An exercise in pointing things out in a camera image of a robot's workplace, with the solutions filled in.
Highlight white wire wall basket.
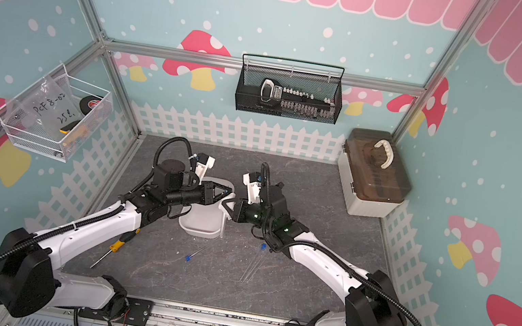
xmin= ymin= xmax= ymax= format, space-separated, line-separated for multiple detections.
xmin=0 ymin=64 xmax=113 ymax=163

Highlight clear plastic label bag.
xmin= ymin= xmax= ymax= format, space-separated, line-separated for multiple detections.
xmin=20 ymin=75 xmax=81 ymax=141

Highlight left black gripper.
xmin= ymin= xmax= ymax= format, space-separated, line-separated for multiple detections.
xmin=165 ymin=174 xmax=233 ymax=215

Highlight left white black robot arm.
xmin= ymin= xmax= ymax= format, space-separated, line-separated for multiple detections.
xmin=0 ymin=160 xmax=234 ymax=318

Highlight black tape roll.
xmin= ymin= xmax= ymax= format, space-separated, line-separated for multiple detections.
xmin=79 ymin=95 xmax=102 ymax=116

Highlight brown lidded storage box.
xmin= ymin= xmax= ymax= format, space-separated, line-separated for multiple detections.
xmin=337 ymin=128 xmax=412 ymax=219

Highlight yellow black screwdriver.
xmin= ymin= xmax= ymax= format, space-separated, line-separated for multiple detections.
xmin=90 ymin=240 xmax=125 ymax=269

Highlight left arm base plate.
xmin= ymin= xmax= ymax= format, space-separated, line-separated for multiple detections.
xmin=79 ymin=296 xmax=155 ymax=326

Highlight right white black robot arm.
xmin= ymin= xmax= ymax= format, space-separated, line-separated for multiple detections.
xmin=222 ymin=172 xmax=422 ymax=326

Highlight socket wrench set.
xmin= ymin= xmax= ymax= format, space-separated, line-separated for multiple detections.
xmin=257 ymin=79 xmax=338 ymax=123

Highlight white plastic tray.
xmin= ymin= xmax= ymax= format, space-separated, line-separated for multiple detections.
xmin=178 ymin=202 xmax=227 ymax=239

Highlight black wire mesh basket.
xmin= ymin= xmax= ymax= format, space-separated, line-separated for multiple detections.
xmin=235 ymin=53 xmax=345 ymax=125

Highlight blue capped test tube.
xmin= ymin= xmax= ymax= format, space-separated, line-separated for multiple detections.
xmin=241 ymin=250 xmax=268 ymax=283
xmin=185 ymin=248 xmax=204 ymax=262
xmin=240 ymin=244 xmax=267 ymax=283

